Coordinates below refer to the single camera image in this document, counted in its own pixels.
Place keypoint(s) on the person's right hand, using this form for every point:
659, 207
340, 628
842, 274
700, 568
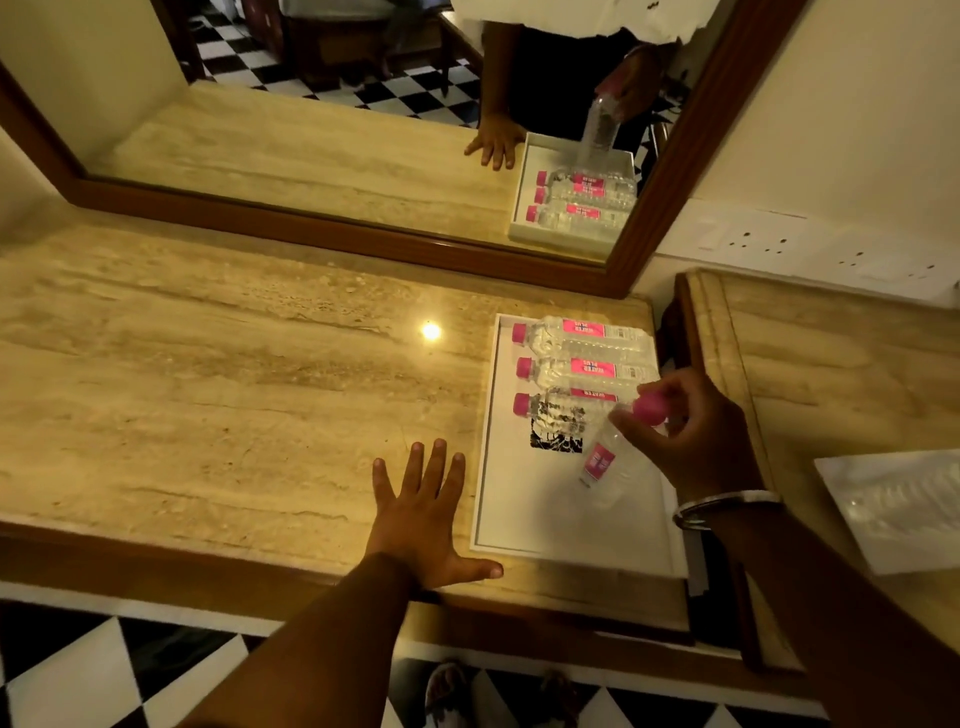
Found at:
709, 450

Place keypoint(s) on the person's left hand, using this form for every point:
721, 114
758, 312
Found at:
420, 532

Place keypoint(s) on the person's left middle finger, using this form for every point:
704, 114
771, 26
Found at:
435, 471

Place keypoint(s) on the person's left thumb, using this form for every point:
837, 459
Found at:
480, 573

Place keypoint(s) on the person's left little finger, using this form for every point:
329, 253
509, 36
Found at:
384, 486

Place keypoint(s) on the person's right thumb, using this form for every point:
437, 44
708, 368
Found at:
636, 442

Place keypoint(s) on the pink cap water bottle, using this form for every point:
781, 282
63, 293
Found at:
581, 335
609, 461
585, 373
559, 411

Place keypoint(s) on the person's right forearm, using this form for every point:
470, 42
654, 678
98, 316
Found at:
832, 622

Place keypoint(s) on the person's left forearm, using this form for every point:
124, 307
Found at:
307, 652

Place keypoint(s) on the white rectangular tray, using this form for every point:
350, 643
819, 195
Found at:
540, 525

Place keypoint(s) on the silver bangle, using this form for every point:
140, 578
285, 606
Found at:
726, 501

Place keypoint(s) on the dark sandal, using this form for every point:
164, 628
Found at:
446, 694
560, 697

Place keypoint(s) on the wooden side desk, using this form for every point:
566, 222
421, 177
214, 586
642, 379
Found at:
825, 375

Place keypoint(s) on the white wall socket panel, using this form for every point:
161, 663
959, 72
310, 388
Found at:
787, 244

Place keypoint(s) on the wooden framed wall mirror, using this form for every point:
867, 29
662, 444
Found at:
337, 234

